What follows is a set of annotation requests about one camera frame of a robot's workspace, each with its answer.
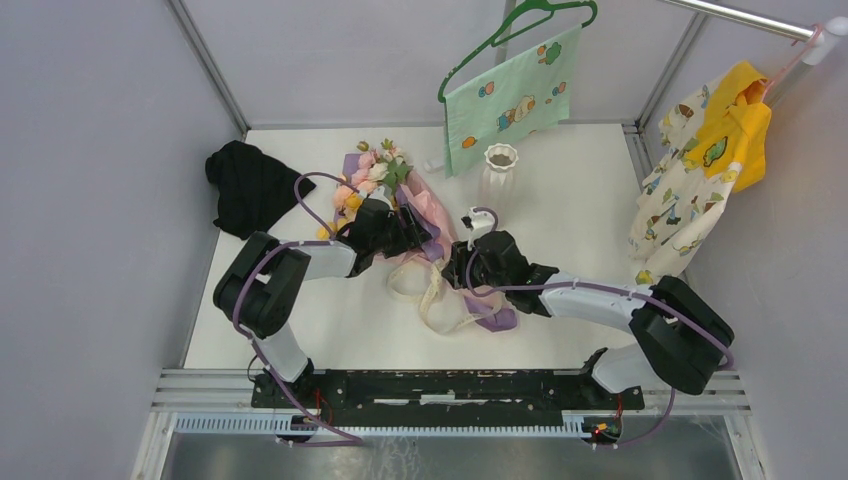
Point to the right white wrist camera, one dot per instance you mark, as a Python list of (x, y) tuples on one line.
[(479, 221)]

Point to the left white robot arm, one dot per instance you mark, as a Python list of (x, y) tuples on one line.
[(258, 291)]

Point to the pink clothes hanger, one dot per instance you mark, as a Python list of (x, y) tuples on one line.
[(792, 60)]

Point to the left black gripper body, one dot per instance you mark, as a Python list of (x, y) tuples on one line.
[(395, 239)]

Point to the green clothes hanger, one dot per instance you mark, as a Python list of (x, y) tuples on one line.
[(506, 31)]

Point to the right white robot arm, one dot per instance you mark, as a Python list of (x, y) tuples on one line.
[(679, 340)]

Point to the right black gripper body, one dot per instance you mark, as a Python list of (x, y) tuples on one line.
[(469, 270)]

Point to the green cartoon print towel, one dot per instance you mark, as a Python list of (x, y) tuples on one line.
[(527, 93)]

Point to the small circuit board with LED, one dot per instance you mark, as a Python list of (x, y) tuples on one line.
[(601, 434)]

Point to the yellow cartoon print shirt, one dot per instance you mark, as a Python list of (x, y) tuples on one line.
[(715, 147)]

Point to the pink purple flower bouquet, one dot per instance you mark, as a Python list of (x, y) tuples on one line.
[(420, 212)]

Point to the metal hanging rod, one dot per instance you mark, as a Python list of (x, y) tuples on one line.
[(821, 39)]

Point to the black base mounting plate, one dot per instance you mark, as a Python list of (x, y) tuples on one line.
[(460, 398)]

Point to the black cloth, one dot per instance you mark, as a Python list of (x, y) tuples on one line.
[(255, 190)]

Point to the white ribbed vase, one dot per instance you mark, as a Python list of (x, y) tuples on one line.
[(498, 181)]

